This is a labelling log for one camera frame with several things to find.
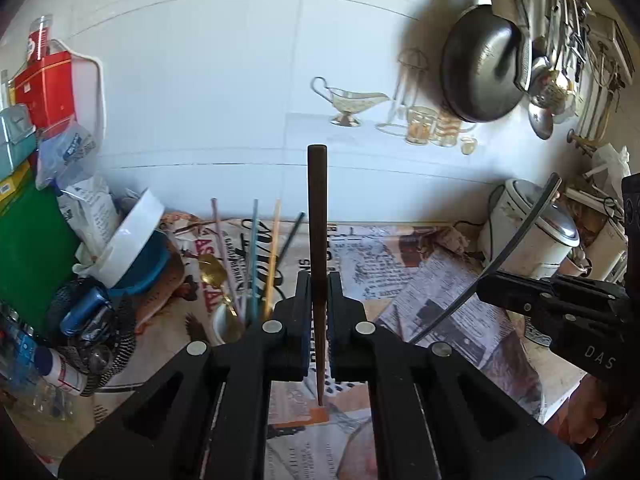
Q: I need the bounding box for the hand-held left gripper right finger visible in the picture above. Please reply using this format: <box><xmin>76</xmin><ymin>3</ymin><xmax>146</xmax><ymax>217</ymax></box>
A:
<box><xmin>327</xmin><ymin>271</ymin><xmax>586</xmax><ymax>480</ymax></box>

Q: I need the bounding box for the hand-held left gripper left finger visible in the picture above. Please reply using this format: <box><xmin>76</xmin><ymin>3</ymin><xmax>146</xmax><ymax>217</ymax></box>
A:
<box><xmin>57</xmin><ymin>270</ymin><xmax>313</xmax><ymax>480</ymax></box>

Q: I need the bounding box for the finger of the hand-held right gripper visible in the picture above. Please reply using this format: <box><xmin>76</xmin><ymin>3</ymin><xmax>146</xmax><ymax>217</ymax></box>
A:
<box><xmin>475</xmin><ymin>270</ymin><xmax>626</xmax><ymax>307</ymax></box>
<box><xmin>520</xmin><ymin>306</ymin><xmax>601</xmax><ymax>347</ymax></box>

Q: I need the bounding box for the orange chopstick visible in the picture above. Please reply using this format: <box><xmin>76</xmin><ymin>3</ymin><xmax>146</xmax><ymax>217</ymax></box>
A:
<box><xmin>262</xmin><ymin>199</ymin><xmax>282</xmax><ymax>317</ymax></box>

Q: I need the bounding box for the blue chopstick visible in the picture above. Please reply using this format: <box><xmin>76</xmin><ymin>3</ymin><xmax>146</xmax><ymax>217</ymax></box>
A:
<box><xmin>249</xmin><ymin>199</ymin><xmax>261</xmax><ymax>322</ymax></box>

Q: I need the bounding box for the dark green chopstick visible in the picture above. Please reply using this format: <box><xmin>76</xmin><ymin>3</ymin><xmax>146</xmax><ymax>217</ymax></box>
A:
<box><xmin>272</xmin><ymin>211</ymin><xmax>306</xmax><ymax>272</ymax></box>

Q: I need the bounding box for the white cup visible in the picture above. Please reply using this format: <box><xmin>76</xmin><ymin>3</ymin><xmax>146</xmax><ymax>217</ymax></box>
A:
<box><xmin>210</xmin><ymin>300</ymin><xmax>261</xmax><ymax>348</ymax></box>

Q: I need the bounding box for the gold spoon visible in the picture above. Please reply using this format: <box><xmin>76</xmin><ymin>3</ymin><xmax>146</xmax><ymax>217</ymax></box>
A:
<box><xmin>197</xmin><ymin>254</ymin><xmax>246</xmax><ymax>341</ymax></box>

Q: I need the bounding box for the brown wooden chopstick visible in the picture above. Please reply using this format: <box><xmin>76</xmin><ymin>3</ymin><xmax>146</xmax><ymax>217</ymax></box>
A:
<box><xmin>307</xmin><ymin>144</ymin><xmax>329</xmax><ymax>406</ymax></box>

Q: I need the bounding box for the black chopstick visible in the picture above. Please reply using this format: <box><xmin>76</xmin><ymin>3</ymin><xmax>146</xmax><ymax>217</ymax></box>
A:
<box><xmin>407</xmin><ymin>172</ymin><xmax>562</xmax><ymax>346</ymax></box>

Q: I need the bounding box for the white rice cooker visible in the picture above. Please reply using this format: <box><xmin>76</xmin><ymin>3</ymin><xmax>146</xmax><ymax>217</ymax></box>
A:
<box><xmin>477</xmin><ymin>177</ymin><xmax>581</xmax><ymax>281</ymax></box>

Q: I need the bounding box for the white appliance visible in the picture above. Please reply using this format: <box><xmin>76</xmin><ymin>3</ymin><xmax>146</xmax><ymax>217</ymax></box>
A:
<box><xmin>582</xmin><ymin>220</ymin><xmax>628</xmax><ymax>281</ymax></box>

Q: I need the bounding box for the newspaper print tablecloth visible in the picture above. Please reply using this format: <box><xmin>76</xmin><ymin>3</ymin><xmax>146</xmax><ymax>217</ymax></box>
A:
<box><xmin>135</xmin><ymin>212</ymin><xmax>591</xmax><ymax>480</ymax></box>

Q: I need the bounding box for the blue bowl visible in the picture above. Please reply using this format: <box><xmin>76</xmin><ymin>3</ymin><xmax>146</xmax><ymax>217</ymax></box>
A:
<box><xmin>107</xmin><ymin>230</ymin><xmax>171</xmax><ymax>296</ymax></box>

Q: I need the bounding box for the white plastic bag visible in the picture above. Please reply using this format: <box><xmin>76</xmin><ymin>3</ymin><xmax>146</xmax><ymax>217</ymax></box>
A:
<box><xmin>590</xmin><ymin>142</ymin><xmax>632</xmax><ymax>186</ymax></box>

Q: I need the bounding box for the hanging metal ladle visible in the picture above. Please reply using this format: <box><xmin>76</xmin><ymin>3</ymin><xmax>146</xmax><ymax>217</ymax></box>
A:
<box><xmin>530</xmin><ymin>0</ymin><xmax>563</xmax><ymax>86</ymax></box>
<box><xmin>527</xmin><ymin>75</ymin><xmax>566</xmax><ymax>141</ymax></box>

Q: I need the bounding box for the black mesh bag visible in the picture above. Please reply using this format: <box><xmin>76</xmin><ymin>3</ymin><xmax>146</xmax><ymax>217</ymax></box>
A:
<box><xmin>47</xmin><ymin>280</ymin><xmax>138</xmax><ymax>398</ymax></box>

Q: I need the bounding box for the white bowl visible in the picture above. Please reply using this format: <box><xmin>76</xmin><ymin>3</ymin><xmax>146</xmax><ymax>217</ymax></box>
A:
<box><xmin>75</xmin><ymin>187</ymin><xmax>167</xmax><ymax>291</ymax></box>

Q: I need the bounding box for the blue plastic object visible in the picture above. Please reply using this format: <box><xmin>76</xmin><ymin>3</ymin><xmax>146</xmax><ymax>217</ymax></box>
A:
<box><xmin>60</xmin><ymin>285</ymin><xmax>113</xmax><ymax>338</ymax></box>

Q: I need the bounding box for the black wok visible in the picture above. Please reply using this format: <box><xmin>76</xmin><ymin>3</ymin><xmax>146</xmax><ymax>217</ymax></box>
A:
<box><xmin>440</xmin><ymin>4</ymin><xmax>533</xmax><ymax>123</ymax></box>

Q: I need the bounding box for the printed plastic bag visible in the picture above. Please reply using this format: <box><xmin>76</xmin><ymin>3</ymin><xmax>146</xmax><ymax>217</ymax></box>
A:
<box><xmin>35</xmin><ymin>120</ymin><xmax>123</xmax><ymax>261</ymax></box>

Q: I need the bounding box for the white bottle red label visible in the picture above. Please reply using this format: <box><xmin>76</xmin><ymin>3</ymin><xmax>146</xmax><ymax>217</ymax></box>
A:
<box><xmin>35</xmin><ymin>347</ymin><xmax>88</xmax><ymax>393</ymax></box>

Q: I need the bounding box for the green board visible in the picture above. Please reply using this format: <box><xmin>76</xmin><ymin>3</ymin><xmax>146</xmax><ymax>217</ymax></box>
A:
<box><xmin>0</xmin><ymin>167</ymin><xmax>83</xmax><ymax>331</ymax></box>

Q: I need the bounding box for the blue packet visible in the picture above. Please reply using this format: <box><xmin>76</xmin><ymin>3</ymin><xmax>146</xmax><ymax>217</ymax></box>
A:
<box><xmin>0</xmin><ymin>310</ymin><xmax>37</xmax><ymax>381</ymax></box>

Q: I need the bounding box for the yellow box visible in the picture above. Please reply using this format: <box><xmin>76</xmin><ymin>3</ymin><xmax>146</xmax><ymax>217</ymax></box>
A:
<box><xmin>0</xmin><ymin>162</ymin><xmax>33</xmax><ymax>206</ymax></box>

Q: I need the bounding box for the teal tissue box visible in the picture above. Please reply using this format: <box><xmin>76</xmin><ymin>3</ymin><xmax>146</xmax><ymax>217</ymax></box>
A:
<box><xmin>0</xmin><ymin>104</ymin><xmax>38</xmax><ymax>181</ymax></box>

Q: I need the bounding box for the red tin box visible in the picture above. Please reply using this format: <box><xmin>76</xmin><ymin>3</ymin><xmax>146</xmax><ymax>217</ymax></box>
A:
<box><xmin>14</xmin><ymin>51</ymin><xmax>76</xmax><ymax>131</ymax></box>

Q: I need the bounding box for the clear plastic cup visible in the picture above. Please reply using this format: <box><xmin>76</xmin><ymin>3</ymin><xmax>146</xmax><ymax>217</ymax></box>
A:
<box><xmin>27</xmin><ymin>14</ymin><xmax>55</xmax><ymax>63</ymax></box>

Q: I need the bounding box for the black power cable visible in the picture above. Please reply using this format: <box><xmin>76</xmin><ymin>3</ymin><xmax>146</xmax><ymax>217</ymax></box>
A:
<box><xmin>452</xmin><ymin>217</ymin><xmax>493</xmax><ymax>261</ymax></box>

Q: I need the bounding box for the white cable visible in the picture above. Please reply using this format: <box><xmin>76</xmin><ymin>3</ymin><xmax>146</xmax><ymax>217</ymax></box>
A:
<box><xmin>50</xmin><ymin>39</ymin><xmax>108</xmax><ymax>141</ymax></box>

